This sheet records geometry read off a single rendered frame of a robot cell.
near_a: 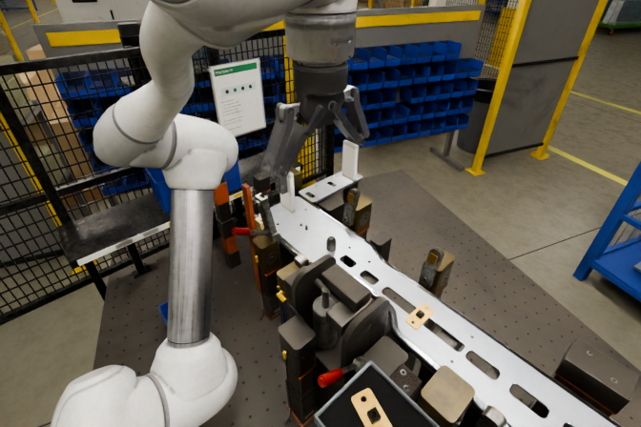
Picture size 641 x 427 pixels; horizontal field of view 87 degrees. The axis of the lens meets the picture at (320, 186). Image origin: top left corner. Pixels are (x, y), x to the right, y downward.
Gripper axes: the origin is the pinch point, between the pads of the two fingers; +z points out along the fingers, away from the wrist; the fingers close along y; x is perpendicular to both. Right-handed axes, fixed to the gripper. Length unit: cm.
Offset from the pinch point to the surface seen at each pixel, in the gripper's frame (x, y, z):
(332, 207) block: 41, 42, 48
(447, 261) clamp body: -7, 43, 42
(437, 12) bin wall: 128, 239, 1
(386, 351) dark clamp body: -13.8, 6.6, 38.2
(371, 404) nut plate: -20.6, -7.1, 29.9
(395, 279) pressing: 1, 30, 46
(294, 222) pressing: 41, 24, 46
